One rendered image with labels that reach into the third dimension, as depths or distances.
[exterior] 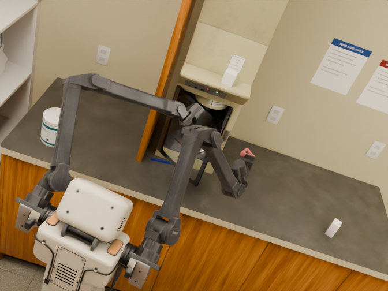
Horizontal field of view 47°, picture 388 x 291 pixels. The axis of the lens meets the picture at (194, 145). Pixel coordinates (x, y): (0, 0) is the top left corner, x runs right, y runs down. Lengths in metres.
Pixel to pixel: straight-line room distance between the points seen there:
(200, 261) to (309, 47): 1.26
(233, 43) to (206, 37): 0.12
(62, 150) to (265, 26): 0.96
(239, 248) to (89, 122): 1.03
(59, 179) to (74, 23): 1.20
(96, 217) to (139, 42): 1.31
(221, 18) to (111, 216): 0.96
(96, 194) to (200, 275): 1.21
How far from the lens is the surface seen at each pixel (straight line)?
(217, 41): 1.99
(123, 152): 2.34
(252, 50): 2.00
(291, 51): 2.47
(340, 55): 2.51
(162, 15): 2.46
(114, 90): 1.76
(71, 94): 1.69
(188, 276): 2.58
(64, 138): 1.68
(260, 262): 2.42
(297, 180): 2.64
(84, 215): 1.49
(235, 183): 1.90
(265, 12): 1.94
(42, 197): 1.66
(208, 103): 2.16
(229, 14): 1.95
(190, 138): 1.59
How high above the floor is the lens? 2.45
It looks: 37 degrees down
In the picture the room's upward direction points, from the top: 21 degrees clockwise
